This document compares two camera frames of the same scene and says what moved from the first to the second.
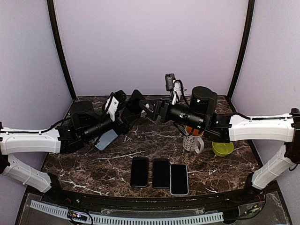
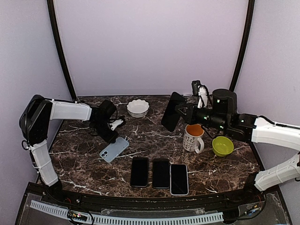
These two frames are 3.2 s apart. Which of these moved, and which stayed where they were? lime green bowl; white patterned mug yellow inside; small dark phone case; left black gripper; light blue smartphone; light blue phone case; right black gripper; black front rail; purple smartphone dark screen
Moved: small dark phone case; light blue phone case; right black gripper; left black gripper
Stayed: lime green bowl; purple smartphone dark screen; light blue smartphone; white patterned mug yellow inside; black front rail
